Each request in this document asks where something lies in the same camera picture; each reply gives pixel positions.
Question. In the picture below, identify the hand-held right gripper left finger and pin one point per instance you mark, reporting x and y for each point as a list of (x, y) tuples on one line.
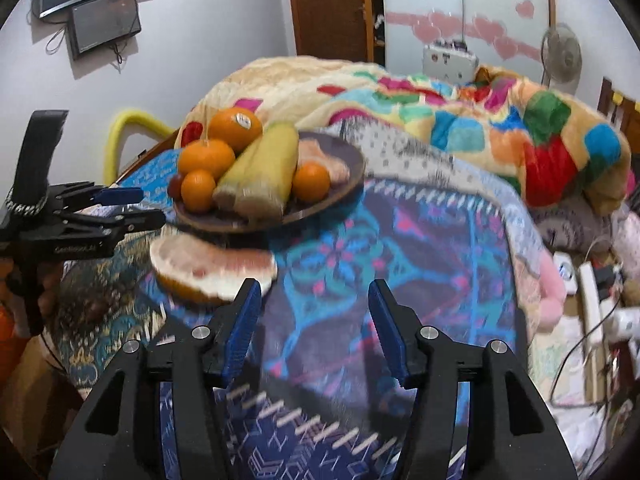
[(245, 330)]

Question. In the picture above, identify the white power strip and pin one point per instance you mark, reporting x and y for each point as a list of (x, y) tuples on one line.
[(591, 287)]

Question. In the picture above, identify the black and white patterned cloth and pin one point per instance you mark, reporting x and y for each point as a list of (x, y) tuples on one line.
[(400, 157)]

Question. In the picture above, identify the standing fan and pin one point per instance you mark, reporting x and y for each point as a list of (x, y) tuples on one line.
[(562, 55)]

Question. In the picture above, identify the white charger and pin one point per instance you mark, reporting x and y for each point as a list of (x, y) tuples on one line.
[(564, 267)]

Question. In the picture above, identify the dark passion fruit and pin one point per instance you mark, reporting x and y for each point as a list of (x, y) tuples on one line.
[(175, 186)]

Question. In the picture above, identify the large pomelo slice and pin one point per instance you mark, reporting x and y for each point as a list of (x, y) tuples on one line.
[(215, 270)]

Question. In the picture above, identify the colourful patchwork blanket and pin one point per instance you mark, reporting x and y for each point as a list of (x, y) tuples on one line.
[(450, 125)]

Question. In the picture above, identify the white box appliance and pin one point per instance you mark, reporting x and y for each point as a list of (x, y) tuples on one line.
[(450, 61)]

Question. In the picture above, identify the pink plush toy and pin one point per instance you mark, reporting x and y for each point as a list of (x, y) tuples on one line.
[(551, 295)]

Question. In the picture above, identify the brown wooden door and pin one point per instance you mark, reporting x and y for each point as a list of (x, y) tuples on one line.
[(330, 10)]

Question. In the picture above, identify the blue patterned bedspread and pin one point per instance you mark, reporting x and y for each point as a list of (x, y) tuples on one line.
[(375, 260)]

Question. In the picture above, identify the large orange with sticker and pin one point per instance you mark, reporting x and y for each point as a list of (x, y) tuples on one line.
[(235, 129)]

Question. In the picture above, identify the brown sweet potato piece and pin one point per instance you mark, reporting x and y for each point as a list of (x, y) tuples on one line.
[(325, 157)]

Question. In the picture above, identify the wooden bed headboard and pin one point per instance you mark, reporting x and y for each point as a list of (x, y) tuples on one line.
[(620, 100)]

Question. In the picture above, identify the corn cob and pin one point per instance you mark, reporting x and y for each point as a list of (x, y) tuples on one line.
[(237, 172), (272, 170)]

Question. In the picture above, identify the yellow foam tube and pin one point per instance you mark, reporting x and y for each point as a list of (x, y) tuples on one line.
[(127, 127)]

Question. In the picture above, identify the large plain orange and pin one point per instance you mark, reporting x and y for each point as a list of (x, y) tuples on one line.
[(206, 157)]

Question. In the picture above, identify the wardrobe with heart stickers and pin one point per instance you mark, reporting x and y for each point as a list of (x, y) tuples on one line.
[(465, 7)]

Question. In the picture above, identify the small orange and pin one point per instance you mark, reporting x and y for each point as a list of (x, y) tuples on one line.
[(311, 181), (198, 190)]

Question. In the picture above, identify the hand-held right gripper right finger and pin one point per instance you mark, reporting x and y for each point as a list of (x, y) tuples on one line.
[(390, 335)]

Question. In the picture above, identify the small black monitor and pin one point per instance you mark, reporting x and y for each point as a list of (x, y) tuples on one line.
[(105, 22)]

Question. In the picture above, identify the dark purple plate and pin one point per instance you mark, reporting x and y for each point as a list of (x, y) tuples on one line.
[(320, 205)]

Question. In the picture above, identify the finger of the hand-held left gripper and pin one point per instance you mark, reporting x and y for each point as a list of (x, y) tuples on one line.
[(135, 221), (120, 194)]

